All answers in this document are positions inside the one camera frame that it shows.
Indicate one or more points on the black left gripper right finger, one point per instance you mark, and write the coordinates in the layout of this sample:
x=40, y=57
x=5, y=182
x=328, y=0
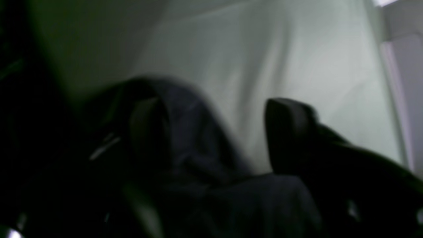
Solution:
x=359, y=193

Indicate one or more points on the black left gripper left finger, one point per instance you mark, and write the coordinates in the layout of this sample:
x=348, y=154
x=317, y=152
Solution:
x=63, y=185

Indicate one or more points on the black t-shirt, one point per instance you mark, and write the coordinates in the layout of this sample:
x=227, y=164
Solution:
x=200, y=183

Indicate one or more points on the beige side table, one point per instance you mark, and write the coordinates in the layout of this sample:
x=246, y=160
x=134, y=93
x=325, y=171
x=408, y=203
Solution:
x=398, y=28

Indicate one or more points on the light green table cloth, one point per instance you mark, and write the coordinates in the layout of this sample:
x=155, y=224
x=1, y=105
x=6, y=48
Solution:
x=238, y=53

